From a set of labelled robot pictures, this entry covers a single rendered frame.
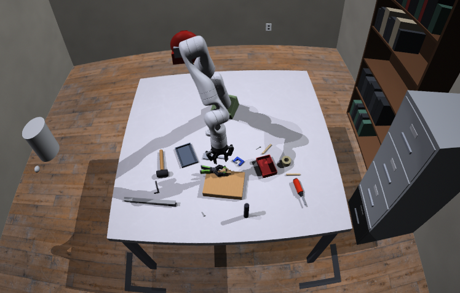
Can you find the red open tray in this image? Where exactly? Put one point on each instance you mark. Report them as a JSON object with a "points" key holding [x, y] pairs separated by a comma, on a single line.
{"points": [[266, 166]]}

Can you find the grey flat bar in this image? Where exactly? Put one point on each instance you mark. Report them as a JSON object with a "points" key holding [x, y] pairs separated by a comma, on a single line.
{"points": [[160, 202]]}

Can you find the black cylinder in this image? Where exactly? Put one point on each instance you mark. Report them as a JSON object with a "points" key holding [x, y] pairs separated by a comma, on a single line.
{"points": [[246, 210]]}

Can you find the red-handled screwdriver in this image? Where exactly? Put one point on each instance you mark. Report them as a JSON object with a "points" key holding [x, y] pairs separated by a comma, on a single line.
{"points": [[298, 188]]}

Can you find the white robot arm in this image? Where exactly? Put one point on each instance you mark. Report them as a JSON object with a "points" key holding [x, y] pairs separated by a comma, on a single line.
{"points": [[210, 86]]}

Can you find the black mallet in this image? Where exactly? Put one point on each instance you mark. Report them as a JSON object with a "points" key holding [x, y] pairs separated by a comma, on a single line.
{"points": [[162, 173]]}

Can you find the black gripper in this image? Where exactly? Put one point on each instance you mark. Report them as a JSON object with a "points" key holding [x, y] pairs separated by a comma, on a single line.
{"points": [[217, 152]]}

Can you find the brown wooden bench board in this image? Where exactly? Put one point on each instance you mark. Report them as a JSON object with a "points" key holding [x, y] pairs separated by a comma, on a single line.
{"points": [[229, 187]]}

